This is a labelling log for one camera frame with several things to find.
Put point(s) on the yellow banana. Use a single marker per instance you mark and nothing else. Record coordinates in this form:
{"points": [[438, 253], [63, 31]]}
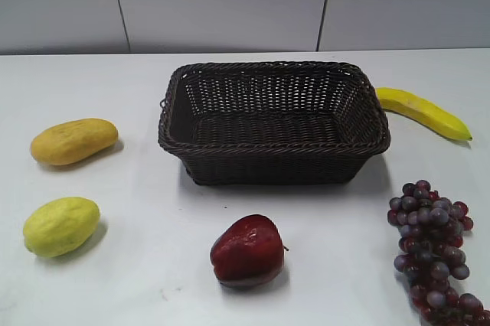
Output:
{"points": [[424, 112]]}

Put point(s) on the dark red apple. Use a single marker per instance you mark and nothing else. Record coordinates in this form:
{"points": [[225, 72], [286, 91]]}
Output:
{"points": [[248, 254]]}

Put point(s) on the purple grape bunch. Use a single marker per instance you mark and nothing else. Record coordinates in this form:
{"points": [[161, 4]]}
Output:
{"points": [[431, 229]]}

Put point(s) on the orange yellow mango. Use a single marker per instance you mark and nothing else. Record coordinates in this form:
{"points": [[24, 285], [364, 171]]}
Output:
{"points": [[73, 141]]}

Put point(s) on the green yellow lemon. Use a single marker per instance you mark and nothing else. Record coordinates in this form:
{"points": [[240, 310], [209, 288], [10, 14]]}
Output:
{"points": [[60, 226]]}

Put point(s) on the dark brown woven basket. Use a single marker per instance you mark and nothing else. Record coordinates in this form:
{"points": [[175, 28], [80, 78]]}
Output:
{"points": [[272, 123]]}

